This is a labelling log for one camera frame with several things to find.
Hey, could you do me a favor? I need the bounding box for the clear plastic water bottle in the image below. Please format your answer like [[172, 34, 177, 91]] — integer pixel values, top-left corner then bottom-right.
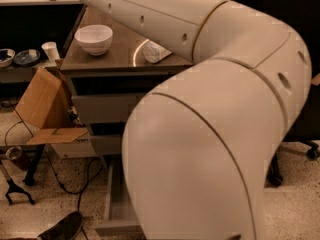
[[142, 41, 172, 63]]

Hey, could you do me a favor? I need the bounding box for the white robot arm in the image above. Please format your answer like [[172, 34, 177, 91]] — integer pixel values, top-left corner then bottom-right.
[[80, 0, 312, 240]]

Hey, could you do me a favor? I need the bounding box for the grey drawer cabinet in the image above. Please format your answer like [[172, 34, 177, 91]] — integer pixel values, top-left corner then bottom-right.
[[59, 6, 194, 167]]

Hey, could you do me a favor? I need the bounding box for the grey top drawer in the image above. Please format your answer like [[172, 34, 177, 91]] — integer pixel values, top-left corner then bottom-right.
[[72, 95, 137, 124]]

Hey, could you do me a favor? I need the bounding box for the grey bottom drawer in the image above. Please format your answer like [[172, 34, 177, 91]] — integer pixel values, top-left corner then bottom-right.
[[95, 156, 142, 240]]

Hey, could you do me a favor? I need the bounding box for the white box with print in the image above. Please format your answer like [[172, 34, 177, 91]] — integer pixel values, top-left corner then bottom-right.
[[51, 133, 96, 159]]

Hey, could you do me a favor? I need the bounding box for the white ceramic bowl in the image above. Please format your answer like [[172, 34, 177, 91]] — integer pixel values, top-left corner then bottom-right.
[[74, 25, 113, 56]]

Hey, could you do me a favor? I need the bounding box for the brown cardboard box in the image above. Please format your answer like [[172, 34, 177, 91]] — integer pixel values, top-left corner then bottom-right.
[[14, 67, 88, 145]]

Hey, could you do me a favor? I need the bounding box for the white paper cup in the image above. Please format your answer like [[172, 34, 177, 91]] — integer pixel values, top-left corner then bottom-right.
[[41, 42, 60, 62]]

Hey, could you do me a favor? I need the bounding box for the blue patterned dish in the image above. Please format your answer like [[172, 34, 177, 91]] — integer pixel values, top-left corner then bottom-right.
[[14, 49, 41, 67]]

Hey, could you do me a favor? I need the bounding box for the black shoe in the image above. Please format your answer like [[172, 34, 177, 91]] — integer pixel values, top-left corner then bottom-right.
[[37, 211, 83, 240]]

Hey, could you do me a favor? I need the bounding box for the blue white small bowl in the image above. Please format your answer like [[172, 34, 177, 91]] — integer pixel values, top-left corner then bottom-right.
[[0, 49, 15, 68]]

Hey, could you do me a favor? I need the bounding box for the black metal stand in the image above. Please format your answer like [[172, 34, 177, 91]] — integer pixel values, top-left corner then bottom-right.
[[0, 160, 35, 205]]

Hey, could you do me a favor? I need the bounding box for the black office chair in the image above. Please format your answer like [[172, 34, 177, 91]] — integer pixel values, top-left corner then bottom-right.
[[258, 0, 320, 187]]

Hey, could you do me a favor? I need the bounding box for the black floor cable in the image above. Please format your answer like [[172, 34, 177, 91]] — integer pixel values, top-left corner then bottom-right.
[[3, 98, 104, 240]]

